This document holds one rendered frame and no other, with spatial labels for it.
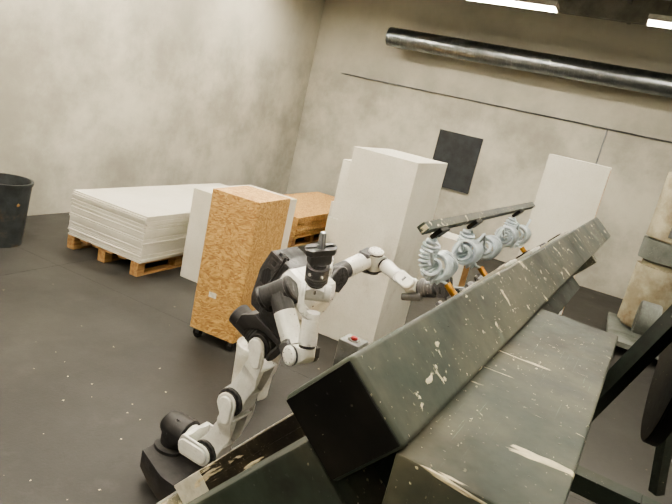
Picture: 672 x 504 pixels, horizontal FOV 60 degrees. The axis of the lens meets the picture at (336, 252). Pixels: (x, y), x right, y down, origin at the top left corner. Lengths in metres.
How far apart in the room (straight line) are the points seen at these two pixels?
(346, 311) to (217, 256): 1.36
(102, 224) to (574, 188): 4.72
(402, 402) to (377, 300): 4.56
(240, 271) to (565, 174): 3.36
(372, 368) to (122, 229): 5.63
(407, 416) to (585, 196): 5.64
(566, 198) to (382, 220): 2.03
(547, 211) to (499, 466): 5.65
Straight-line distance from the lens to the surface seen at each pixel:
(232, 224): 4.51
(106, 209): 6.28
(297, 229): 8.09
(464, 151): 10.81
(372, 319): 5.21
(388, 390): 0.59
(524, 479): 0.62
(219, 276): 4.65
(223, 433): 3.02
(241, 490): 0.71
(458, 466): 0.60
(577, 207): 6.18
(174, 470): 3.21
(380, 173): 5.01
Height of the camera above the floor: 2.10
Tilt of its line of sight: 14 degrees down
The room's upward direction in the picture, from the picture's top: 13 degrees clockwise
